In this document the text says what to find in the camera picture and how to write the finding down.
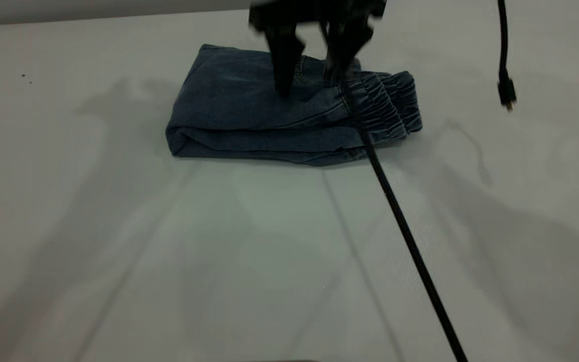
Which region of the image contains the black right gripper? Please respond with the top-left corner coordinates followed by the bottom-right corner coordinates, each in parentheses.
top-left (248, 0), bottom-right (387, 99)

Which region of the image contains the blue denim shorts basketball print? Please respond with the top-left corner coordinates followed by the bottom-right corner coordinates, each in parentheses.
top-left (165, 44), bottom-right (424, 166)

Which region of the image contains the black cable with plug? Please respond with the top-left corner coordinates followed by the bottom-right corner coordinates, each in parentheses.
top-left (497, 0), bottom-right (518, 112)

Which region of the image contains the black braided cable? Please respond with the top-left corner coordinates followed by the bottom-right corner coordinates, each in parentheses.
top-left (340, 75), bottom-right (470, 362)

